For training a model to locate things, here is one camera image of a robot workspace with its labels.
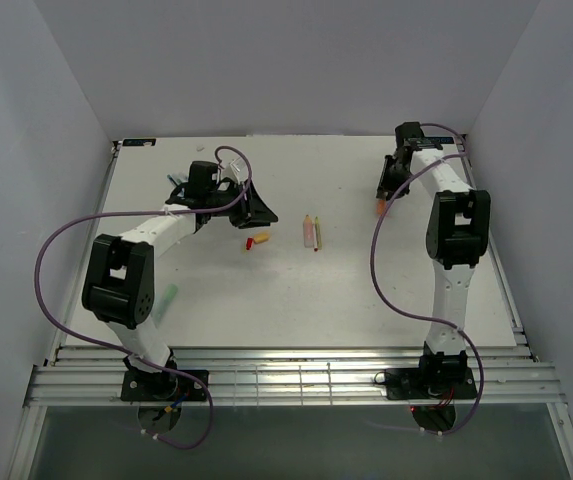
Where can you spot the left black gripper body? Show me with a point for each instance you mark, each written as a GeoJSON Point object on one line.
{"type": "Point", "coordinates": [238, 213]}

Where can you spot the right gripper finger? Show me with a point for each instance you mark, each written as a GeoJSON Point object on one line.
{"type": "Point", "coordinates": [386, 183]}
{"type": "Point", "coordinates": [399, 192]}

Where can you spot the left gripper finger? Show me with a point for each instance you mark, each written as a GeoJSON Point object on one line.
{"type": "Point", "coordinates": [252, 222]}
{"type": "Point", "coordinates": [257, 207]}

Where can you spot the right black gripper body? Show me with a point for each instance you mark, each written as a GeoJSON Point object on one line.
{"type": "Point", "coordinates": [400, 176]}

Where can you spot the yellow-orange pen cap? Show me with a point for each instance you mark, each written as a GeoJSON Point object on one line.
{"type": "Point", "coordinates": [261, 237]}

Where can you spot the pink pencil-shaped pen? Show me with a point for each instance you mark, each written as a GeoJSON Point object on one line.
{"type": "Point", "coordinates": [308, 232]}

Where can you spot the thin yellow pen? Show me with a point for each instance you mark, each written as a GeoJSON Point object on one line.
{"type": "Point", "coordinates": [317, 233]}

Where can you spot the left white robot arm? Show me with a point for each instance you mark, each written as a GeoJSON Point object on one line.
{"type": "Point", "coordinates": [119, 287]}

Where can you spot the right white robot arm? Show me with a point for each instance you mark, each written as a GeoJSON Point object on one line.
{"type": "Point", "coordinates": [456, 239]}

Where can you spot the green highlighter pen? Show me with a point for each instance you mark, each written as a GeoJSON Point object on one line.
{"type": "Point", "coordinates": [164, 301]}

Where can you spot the right blue corner label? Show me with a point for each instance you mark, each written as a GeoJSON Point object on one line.
{"type": "Point", "coordinates": [441, 140]}

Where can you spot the blue corner label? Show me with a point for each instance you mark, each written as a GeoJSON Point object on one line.
{"type": "Point", "coordinates": [441, 140]}
{"type": "Point", "coordinates": [139, 142]}

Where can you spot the blue pens cluster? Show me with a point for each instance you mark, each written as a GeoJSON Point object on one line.
{"type": "Point", "coordinates": [176, 179]}

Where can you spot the left blue corner label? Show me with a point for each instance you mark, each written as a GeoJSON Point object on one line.
{"type": "Point", "coordinates": [139, 142]}

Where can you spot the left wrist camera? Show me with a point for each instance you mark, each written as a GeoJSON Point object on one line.
{"type": "Point", "coordinates": [202, 178]}

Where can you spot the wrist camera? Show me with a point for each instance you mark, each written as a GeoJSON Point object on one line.
{"type": "Point", "coordinates": [408, 132]}
{"type": "Point", "coordinates": [202, 178]}

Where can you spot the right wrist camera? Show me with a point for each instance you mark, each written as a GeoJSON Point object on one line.
{"type": "Point", "coordinates": [408, 132]}

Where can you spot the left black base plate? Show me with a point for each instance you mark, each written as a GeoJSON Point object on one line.
{"type": "Point", "coordinates": [140, 386]}

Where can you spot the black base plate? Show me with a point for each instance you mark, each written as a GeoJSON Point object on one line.
{"type": "Point", "coordinates": [410, 384]}
{"type": "Point", "coordinates": [140, 386]}

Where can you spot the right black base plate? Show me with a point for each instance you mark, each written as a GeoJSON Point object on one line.
{"type": "Point", "coordinates": [410, 384]}

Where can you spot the aluminium rail frame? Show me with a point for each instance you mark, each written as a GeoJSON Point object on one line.
{"type": "Point", "coordinates": [283, 329]}

